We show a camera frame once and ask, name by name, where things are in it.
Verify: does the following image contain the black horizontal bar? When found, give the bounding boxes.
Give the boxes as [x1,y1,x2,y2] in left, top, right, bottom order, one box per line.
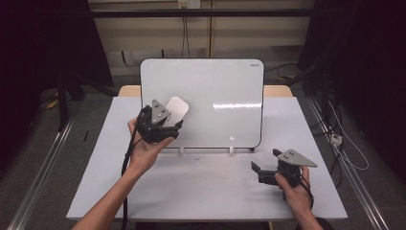
[90,8,316,19]

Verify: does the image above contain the black hanging wall cable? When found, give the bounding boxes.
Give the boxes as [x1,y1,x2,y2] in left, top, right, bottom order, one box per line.
[180,15,190,59]

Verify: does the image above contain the white whiteboard eraser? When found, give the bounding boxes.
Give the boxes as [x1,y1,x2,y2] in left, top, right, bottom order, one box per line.
[163,96,191,128]

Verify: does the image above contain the black curtain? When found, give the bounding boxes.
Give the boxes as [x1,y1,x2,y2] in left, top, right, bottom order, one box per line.
[296,0,406,185]
[0,0,115,167]

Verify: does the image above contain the person's left hand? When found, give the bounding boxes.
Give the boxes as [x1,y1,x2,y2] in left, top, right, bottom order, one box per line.
[126,116,175,176]

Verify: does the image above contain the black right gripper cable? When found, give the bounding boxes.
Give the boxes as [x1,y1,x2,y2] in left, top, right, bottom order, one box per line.
[297,174,316,211]

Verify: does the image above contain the black metal stand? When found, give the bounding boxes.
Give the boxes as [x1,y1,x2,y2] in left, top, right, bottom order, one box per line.
[56,73,86,132]

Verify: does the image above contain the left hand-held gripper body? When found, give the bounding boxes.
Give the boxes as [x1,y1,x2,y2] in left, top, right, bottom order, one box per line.
[136,99,180,145]

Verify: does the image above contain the wooden table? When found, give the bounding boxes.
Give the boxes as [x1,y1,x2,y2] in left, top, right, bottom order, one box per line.
[117,84,294,98]

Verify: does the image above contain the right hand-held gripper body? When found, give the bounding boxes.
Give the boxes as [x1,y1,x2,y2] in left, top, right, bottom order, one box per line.
[275,149,319,189]

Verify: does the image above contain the white cable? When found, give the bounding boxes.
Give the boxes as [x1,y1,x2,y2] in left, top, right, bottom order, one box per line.
[327,101,371,172]

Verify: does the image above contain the white wall socket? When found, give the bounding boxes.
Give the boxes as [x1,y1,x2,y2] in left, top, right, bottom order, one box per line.
[177,0,202,10]

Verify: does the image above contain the black floor cable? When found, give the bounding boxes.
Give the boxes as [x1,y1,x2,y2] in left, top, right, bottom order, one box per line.
[263,62,300,81]

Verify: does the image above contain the aluminium floor rail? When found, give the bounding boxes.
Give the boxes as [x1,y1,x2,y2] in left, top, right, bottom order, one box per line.
[7,116,77,230]
[306,96,390,230]

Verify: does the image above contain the white power strip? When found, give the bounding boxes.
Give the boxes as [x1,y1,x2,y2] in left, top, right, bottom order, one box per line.
[329,132,344,147]

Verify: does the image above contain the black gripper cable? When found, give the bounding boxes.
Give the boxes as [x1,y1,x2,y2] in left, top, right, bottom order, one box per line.
[120,105,151,230]
[297,174,316,211]

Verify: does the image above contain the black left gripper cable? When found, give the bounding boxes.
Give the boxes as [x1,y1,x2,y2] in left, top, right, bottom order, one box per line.
[120,105,151,230]

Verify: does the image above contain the person's dark clothing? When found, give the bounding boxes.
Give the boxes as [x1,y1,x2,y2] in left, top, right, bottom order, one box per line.
[133,221,335,230]

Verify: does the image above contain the white whiteboard with black rim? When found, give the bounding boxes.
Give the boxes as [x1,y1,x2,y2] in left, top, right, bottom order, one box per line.
[139,57,265,151]

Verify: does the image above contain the person's right hand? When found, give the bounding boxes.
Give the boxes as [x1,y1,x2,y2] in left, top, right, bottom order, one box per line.
[274,166,313,219]

